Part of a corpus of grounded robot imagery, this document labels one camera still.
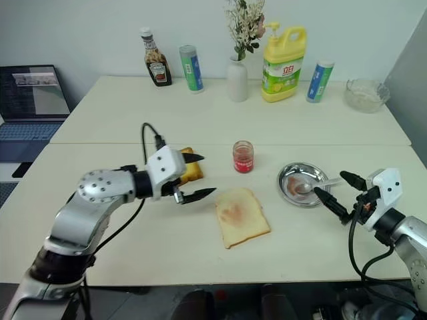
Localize small glass jam jar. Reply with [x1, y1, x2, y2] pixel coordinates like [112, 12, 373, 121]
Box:
[232, 140, 254, 173]

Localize yellow detergent pump bottle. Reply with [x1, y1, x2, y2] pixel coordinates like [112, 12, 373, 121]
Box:
[261, 22, 307, 103]

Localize round metal plate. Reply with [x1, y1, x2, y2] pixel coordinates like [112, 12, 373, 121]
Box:
[277, 162, 333, 208]

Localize grey roll with blue-green label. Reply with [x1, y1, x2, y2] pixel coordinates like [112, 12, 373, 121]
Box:
[306, 59, 336, 103]
[179, 45, 204, 93]

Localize black floor mat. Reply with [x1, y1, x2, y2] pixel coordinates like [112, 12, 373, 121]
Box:
[0, 181, 19, 209]

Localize grey partition panel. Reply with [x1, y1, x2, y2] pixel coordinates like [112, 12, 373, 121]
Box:
[382, 19, 427, 147]

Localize ketchup bottle with white cap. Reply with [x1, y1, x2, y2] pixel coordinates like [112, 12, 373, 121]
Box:
[139, 27, 173, 88]

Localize white ceramic vase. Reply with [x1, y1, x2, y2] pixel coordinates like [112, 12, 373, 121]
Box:
[226, 55, 249, 103]

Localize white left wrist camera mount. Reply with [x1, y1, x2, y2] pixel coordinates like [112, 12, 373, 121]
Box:
[145, 145, 187, 202]

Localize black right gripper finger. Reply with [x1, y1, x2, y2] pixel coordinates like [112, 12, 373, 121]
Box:
[313, 187, 356, 225]
[339, 170, 368, 191]

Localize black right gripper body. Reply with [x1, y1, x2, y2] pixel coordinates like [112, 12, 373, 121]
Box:
[350, 185, 382, 221]

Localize clear glass bowl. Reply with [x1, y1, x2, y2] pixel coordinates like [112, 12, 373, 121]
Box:
[344, 79, 390, 114]

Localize dried flower bouquet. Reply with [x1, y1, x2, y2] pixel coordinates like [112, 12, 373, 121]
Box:
[225, 0, 267, 63]

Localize metal spoon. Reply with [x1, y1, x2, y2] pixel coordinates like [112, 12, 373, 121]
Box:
[298, 178, 342, 195]

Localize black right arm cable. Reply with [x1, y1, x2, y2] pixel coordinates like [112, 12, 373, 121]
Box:
[348, 199, 426, 317]

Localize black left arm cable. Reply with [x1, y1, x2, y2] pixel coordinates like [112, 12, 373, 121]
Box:
[78, 122, 167, 320]

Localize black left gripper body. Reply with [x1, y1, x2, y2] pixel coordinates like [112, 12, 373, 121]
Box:
[161, 178, 187, 205]

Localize yellow toast piece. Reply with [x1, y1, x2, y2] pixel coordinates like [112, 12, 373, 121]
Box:
[178, 146, 205, 187]

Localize open blue laptop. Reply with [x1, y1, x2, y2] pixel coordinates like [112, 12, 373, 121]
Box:
[0, 64, 71, 159]

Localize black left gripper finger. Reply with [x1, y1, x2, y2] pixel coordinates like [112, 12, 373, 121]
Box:
[181, 151, 207, 165]
[181, 187, 218, 205]

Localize slice of white bread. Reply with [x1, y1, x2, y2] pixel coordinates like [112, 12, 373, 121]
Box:
[215, 187, 272, 250]

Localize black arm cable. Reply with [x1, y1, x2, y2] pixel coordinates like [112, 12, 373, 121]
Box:
[348, 199, 426, 317]
[78, 122, 167, 320]

